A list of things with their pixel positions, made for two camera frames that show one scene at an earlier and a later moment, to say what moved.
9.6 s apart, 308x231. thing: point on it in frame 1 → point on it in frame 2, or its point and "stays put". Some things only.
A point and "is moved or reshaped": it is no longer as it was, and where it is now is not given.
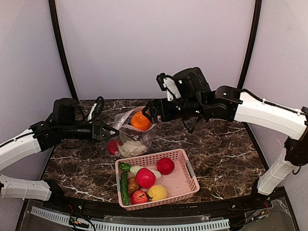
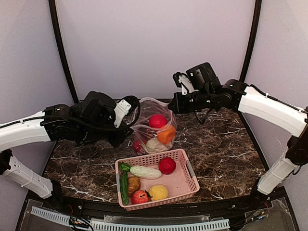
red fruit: [145, 178] is moved or reshaped
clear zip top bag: [135, 132] is moved or reshaped
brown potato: [132, 185] stays put
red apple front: [139, 197] stays put
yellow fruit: [157, 192] stays put
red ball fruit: [112, 146] → [136, 146]
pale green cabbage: [131, 148] → [153, 146]
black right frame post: [255, 28] stays put
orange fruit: [139, 121] → [167, 134]
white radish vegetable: [133, 170] stays put
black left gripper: [96, 131] → [121, 134]
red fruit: [165, 166] stays put
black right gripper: [157, 110] → [175, 103]
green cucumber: [124, 168] stays put
